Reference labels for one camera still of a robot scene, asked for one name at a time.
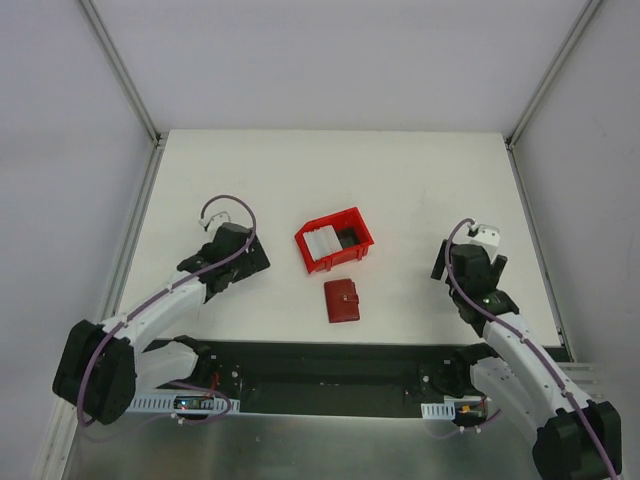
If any red leather card holder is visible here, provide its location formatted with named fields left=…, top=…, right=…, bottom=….
left=324, top=278, right=360, bottom=324

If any red plastic bin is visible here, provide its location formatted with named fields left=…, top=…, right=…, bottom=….
left=294, top=207, right=375, bottom=274

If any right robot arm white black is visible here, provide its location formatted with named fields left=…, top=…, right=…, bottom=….
left=430, top=240, right=622, bottom=479

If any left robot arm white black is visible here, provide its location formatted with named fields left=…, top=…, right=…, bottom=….
left=52, top=222, right=270, bottom=425

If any white card stack in bin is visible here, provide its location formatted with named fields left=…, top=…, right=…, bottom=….
left=303, top=225, right=343, bottom=261

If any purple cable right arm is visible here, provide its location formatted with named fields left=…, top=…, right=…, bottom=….
left=422, top=217, right=621, bottom=480

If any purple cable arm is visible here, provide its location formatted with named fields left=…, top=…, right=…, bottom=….
left=422, top=217, right=621, bottom=480
left=77, top=194, right=259, bottom=427

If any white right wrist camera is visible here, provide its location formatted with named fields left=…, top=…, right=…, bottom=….
left=467, top=223, right=501, bottom=262

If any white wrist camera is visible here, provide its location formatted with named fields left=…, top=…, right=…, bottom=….
left=467, top=223, right=501, bottom=262
left=199, top=211, right=231, bottom=232

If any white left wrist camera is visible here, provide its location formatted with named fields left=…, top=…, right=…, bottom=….
left=199, top=211, right=231, bottom=232

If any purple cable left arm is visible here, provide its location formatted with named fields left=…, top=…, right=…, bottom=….
left=77, top=194, right=259, bottom=427

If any aluminium side rail right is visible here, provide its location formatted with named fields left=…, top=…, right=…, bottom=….
left=505, top=141, right=575, bottom=362

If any aluminium side rail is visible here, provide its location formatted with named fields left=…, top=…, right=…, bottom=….
left=505, top=141, right=575, bottom=362
left=96, top=132, right=169, bottom=321

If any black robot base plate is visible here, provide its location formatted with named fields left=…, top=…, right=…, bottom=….
left=178, top=341, right=486, bottom=418

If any white slotted cable duct right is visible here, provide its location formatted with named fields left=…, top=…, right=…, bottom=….
left=420, top=401, right=456, bottom=421

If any white slotted cable duct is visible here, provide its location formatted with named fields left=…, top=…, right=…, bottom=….
left=420, top=401, right=456, bottom=421
left=126, top=391, right=240, bottom=415

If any aluminium side rail left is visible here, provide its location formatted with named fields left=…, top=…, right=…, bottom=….
left=96, top=132, right=169, bottom=321

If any aluminium frame post left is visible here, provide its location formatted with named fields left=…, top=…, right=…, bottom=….
left=76, top=0, right=165, bottom=147

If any aluminium frame post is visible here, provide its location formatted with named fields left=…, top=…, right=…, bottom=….
left=76, top=0, right=165, bottom=147
left=505, top=0, right=607, bottom=151

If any white slotted cable duct left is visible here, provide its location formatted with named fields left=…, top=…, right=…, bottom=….
left=126, top=391, right=240, bottom=415

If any aluminium frame post right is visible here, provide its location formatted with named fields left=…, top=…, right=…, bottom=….
left=505, top=0, right=607, bottom=151

